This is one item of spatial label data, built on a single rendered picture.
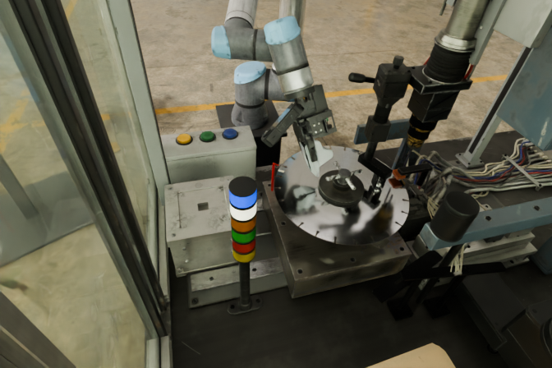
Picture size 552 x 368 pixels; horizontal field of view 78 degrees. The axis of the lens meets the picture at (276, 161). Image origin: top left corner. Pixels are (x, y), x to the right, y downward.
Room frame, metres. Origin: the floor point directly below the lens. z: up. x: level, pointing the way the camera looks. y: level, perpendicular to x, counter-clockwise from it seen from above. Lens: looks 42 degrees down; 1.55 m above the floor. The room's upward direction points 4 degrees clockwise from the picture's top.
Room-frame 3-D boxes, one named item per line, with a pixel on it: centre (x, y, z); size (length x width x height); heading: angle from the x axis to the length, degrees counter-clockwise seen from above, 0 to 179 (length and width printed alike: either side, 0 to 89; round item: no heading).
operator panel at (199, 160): (0.81, 0.21, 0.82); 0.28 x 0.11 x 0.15; 108
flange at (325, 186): (0.59, -0.16, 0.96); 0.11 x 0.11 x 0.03
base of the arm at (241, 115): (1.15, 0.12, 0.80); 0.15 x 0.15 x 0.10
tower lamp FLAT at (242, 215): (0.38, 0.05, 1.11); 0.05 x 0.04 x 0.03; 18
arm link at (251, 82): (1.15, 0.11, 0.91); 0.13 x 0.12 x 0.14; 89
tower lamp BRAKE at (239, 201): (0.38, 0.05, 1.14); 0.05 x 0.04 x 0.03; 18
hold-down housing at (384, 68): (0.64, -0.23, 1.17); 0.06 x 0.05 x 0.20; 99
